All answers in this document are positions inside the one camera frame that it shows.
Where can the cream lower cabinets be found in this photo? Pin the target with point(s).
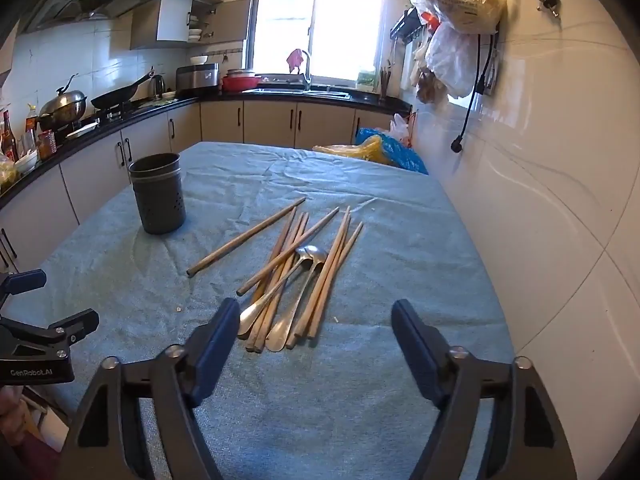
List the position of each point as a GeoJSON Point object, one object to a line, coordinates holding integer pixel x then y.
{"type": "Point", "coordinates": [270, 122]}

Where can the steel sink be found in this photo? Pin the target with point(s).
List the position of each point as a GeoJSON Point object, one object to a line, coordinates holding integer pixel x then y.
{"type": "Point", "coordinates": [280, 92]}

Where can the pink red cloth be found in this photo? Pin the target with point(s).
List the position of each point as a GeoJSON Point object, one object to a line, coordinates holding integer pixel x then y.
{"type": "Point", "coordinates": [295, 60]}

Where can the red jar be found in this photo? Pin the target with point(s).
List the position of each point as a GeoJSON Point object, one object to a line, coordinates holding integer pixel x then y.
{"type": "Point", "coordinates": [46, 144]}

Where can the brown hanging bag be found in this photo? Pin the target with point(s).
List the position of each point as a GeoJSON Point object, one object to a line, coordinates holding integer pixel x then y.
{"type": "Point", "coordinates": [430, 90]}

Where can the open wall cabinet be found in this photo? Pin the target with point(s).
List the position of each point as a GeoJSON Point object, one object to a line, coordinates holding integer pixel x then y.
{"type": "Point", "coordinates": [172, 20]}

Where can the dark sauce bottle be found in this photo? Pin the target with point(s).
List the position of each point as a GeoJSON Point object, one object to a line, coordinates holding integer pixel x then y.
{"type": "Point", "coordinates": [7, 135]}

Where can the steel kettle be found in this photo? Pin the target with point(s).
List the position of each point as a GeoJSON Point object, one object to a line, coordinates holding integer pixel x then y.
{"type": "Point", "coordinates": [157, 87]}

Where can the plastic bags with food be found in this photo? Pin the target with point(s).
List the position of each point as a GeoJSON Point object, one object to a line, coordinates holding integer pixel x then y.
{"type": "Point", "coordinates": [7, 175]}

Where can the kitchen window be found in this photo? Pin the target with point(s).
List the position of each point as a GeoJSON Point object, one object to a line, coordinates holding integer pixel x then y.
{"type": "Point", "coordinates": [320, 25]}

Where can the small white bowl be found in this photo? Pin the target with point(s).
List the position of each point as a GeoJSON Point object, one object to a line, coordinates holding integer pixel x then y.
{"type": "Point", "coordinates": [26, 162]}

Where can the gas stove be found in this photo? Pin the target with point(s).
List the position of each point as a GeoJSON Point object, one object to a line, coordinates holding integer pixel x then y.
{"type": "Point", "coordinates": [117, 112]}

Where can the yellow plastic bag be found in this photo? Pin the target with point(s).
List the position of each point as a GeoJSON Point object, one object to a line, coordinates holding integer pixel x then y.
{"type": "Point", "coordinates": [360, 150]}

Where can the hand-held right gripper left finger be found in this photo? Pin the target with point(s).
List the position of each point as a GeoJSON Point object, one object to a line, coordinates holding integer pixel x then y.
{"type": "Point", "coordinates": [220, 340]}

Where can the green label container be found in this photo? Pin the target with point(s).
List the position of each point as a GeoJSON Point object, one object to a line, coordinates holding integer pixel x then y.
{"type": "Point", "coordinates": [366, 82]}

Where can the white plastic bag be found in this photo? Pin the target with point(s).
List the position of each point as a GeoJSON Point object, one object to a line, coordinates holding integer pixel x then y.
{"type": "Point", "coordinates": [400, 130]}

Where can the silver kitchen appliance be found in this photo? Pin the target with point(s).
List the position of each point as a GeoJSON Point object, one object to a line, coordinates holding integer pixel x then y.
{"type": "Point", "coordinates": [197, 80]}

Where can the steel pot with lid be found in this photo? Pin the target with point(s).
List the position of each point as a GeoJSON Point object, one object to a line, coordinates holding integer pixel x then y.
{"type": "Point", "coordinates": [62, 105]}

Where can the dark chopsticks bundle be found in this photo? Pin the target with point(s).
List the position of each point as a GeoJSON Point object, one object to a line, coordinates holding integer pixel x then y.
{"type": "Point", "coordinates": [385, 82]}

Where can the black wok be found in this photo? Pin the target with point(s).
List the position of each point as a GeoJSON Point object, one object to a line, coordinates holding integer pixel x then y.
{"type": "Point", "coordinates": [115, 96]}

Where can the white hanging bag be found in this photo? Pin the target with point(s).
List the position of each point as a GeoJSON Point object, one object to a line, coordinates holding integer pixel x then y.
{"type": "Point", "coordinates": [420, 57]}

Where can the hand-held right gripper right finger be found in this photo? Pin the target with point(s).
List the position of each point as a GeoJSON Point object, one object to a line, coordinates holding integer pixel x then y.
{"type": "Point", "coordinates": [415, 350]}

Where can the bunch of wooden chopsticks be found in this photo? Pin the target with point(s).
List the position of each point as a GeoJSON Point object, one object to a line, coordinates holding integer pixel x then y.
{"type": "Point", "coordinates": [257, 332]}

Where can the red basin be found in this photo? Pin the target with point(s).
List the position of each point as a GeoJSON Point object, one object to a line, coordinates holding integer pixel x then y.
{"type": "Point", "coordinates": [240, 84]}

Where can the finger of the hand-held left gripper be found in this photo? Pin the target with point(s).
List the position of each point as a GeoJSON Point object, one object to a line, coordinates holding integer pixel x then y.
{"type": "Point", "coordinates": [55, 332]}
{"type": "Point", "coordinates": [25, 280]}

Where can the red hanging bag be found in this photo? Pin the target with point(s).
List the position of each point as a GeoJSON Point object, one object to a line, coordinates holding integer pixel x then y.
{"type": "Point", "coordinates": [431, 19]}

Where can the blue plastic bag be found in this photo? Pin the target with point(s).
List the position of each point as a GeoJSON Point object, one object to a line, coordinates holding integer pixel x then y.
{"type": "Point", "coordinates": [405, 155]}

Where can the metal spoon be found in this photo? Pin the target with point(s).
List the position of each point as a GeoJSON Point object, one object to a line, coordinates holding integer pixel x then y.
{"type": "Point", "coordinates": [246, 317]}
{"type": "Point", "coordinates": [277, 335]}

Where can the black kitchen countertop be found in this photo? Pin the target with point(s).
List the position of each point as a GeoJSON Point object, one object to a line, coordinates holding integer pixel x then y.
{"type": "Point", "coordinates": [372, 100]}

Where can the grey range hood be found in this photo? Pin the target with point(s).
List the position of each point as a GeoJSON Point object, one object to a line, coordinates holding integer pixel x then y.
{"type": "Point", "coordinates": [90, 0]}

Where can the steel faucet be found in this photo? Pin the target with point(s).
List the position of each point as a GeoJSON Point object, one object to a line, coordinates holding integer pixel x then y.
{"type": "Point", "coordinates": [307, 72]}

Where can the clear hanging plastic bag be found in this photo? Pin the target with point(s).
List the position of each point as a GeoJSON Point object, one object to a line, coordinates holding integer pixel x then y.
{"type": "Point", "coordinates": [450, 60]}

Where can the white plate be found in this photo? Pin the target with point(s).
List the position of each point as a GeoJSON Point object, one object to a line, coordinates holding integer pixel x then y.
{"type": "Point", "coordinates": [82, 131]}

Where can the dark grey utensil holder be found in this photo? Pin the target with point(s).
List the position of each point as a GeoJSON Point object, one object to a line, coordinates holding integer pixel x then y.
{"type": "Point", "coordinates": [157, 195]}

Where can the oil bottle yellow cap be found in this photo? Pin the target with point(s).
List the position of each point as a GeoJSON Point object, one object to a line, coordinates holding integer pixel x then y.
{"type": "Point", "coordinates": [31, 130]}

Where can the black wall rack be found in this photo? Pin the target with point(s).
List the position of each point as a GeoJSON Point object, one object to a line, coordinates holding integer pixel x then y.
{"type": "Point", "coordinates": [405, 25]}

